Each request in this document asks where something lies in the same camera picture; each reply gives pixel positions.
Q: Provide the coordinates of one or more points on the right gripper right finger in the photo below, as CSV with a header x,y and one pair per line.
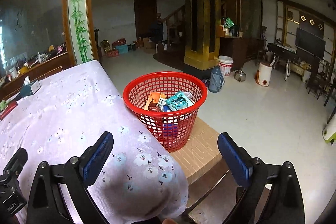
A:
x,y
238,160

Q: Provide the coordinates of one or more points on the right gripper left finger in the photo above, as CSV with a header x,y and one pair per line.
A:
x,y
94,158

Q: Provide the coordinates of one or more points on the orange snack packet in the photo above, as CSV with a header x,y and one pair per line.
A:
x,y
155,102

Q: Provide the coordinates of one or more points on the teal snack packet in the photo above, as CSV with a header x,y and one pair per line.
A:
x,y
179,101

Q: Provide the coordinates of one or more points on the cardboard box under basket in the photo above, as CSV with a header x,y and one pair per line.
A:
x,y
200,153

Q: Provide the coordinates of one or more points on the dark wooden stool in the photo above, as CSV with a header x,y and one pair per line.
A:
x,y
221,199

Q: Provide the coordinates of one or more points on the floral lilac bed sheet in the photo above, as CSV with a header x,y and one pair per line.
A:
x,y
70,111

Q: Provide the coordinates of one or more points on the blue thermos jug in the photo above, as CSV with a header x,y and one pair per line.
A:
x,y
216,80

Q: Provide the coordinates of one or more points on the metal kettle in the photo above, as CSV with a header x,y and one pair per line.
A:
x,y
240,75

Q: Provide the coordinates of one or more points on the white orange appliance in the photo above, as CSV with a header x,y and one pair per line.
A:
x,y
263,74

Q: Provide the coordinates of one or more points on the red flat package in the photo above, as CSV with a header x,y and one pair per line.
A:
x,y
10,107

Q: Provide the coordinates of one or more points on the red plastic mesh basket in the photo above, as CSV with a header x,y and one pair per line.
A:
x,y
171,128

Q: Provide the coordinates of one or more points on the green cloth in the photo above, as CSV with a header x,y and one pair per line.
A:
x,y
3,105

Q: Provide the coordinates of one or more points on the teal tissue box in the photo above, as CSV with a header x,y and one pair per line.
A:
x,y
29,87

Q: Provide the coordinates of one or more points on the white plastic bucket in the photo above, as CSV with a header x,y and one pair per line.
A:
x,y
225,64

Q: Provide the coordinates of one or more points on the bamboo painted pillar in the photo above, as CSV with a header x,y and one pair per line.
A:
x,y
81,45

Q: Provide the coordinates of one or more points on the wooden cabinet with glass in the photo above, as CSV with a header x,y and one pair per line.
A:
x,y
28,29

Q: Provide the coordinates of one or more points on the flat screen television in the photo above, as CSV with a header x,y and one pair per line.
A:
x,y
310,43

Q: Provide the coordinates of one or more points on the dark wooden door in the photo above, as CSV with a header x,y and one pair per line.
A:
x,y
145,14

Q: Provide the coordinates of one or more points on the golden wooden column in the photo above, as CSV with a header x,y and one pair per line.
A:
x,y
203,18

